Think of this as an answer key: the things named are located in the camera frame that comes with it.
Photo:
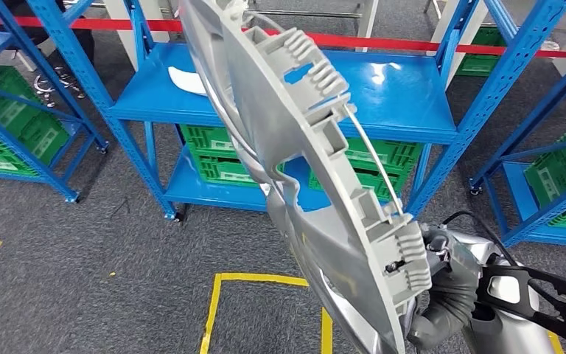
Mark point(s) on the chrome chair base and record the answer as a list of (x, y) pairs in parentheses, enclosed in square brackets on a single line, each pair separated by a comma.
[(58, 85)]

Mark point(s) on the white table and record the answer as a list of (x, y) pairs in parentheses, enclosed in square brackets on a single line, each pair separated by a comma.
[(367, 24), (437, 24), (117, 24)]

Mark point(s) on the red barrier tape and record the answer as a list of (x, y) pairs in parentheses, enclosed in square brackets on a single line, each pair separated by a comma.
[(385, 44)]

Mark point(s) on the white plastic panel part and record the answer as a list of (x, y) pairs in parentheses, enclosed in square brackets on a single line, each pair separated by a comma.
[(185, 80)]

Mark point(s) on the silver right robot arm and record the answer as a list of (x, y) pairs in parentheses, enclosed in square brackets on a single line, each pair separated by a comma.
[(507, 332)]

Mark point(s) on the person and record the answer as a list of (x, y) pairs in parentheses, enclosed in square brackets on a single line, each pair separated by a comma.
[(85, 46)]

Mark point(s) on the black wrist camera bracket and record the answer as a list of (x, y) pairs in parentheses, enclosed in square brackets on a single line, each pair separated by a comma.
[(507, 270)]

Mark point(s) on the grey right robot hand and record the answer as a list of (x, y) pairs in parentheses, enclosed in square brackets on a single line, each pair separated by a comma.
[(454, 264)]

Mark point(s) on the silver plastic wheel cover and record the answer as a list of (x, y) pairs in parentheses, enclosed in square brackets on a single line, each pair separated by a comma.
[(312, 171)]

